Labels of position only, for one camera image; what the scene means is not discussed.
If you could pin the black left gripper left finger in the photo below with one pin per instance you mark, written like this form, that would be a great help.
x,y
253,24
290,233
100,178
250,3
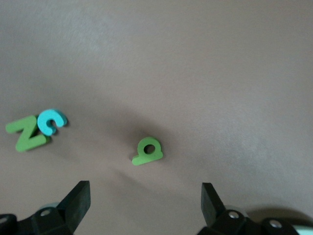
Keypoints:
x,y
73,210

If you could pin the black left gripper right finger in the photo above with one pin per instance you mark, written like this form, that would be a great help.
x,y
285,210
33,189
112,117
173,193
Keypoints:
x,y
212,210

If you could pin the green foam number six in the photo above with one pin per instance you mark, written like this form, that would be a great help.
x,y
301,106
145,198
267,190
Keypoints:
x,y
141,160

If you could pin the green foam letter N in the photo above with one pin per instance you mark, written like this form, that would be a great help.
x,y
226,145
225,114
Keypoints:
x,y
24,134

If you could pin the cyan foam letter c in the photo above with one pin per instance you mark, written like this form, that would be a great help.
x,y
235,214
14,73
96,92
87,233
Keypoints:
x,y
49,115

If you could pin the mint green plate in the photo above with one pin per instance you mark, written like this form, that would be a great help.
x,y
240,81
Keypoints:
x,y
305,231

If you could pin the brown table cover sheet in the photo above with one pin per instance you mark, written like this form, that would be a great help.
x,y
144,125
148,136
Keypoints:
x,y
171,61

